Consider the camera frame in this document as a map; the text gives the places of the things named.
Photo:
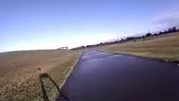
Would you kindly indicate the pale distant building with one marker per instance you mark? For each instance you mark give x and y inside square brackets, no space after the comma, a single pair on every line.
[63,48]

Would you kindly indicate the tall thin pole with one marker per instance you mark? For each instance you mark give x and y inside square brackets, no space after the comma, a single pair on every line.
[117,38]

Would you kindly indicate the dark asphalt path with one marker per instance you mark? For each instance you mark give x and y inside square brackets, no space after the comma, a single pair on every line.
[115,83]

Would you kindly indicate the person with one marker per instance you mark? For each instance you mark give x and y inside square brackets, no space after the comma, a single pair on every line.
[143,38]

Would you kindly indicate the flat dry grass field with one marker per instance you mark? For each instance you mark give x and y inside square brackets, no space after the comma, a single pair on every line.
[164,46]

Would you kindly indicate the dry grass slope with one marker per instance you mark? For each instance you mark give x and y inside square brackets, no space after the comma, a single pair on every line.
[11,81]

